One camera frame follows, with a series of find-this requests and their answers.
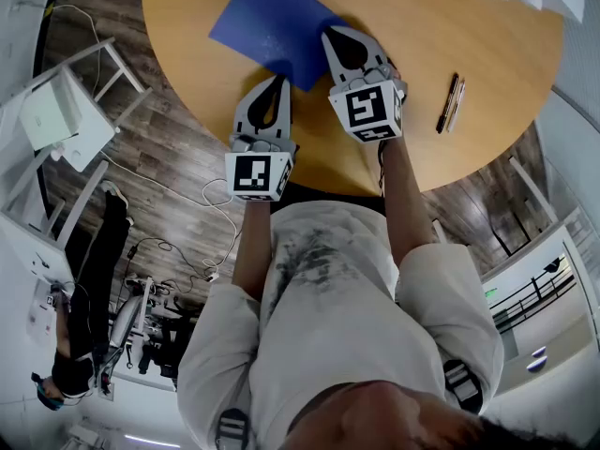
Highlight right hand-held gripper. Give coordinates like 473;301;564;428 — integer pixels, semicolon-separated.
320;24;410;144

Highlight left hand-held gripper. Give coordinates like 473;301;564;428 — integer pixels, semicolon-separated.
224;74;298;203

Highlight blue notebook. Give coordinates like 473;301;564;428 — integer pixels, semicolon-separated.
208;0;353;94

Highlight black marker pen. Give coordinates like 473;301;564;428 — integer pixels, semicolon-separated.
435;72;461;135

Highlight clear ballpoint pen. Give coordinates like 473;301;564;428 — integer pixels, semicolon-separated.
445;78;467;134

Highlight person's right forearm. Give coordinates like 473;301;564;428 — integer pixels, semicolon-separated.
381;138;440;281

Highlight person's left forearm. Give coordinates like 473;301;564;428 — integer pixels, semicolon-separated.
232;199;275;300

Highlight round wooden table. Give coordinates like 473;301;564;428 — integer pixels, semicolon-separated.
141;0;565;198

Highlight person's black trousers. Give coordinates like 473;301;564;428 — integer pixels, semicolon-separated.
283;183;388;216

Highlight white side table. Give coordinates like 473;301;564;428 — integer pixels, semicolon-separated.
0;37;155;173

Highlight white metal bar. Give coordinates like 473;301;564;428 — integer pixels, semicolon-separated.
508;156;560;224

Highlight white flat box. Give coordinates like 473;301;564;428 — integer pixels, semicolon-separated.
18;75;84;152

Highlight person's white shirt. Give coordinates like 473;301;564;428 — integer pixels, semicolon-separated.
176;200;506;450

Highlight grey wheeled equipment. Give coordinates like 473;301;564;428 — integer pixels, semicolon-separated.
93;274;201;393

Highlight black metal railing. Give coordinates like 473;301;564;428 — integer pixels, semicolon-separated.
487;262;578;335

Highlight person's head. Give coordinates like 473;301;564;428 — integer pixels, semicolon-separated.
280;380;484;450

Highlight white floor cable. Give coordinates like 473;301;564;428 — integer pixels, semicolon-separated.
51;3;243;283

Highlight black floor cable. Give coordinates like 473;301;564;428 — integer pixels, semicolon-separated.
125;236;215;295

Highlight person's left strap buckle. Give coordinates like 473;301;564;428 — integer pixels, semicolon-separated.
214;408;250;450

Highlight person's strap buckle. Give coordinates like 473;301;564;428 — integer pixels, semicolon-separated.
214;408;250;450
442;357;485;414

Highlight person's right strap buckle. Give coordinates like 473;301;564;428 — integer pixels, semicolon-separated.
442;357;485;414

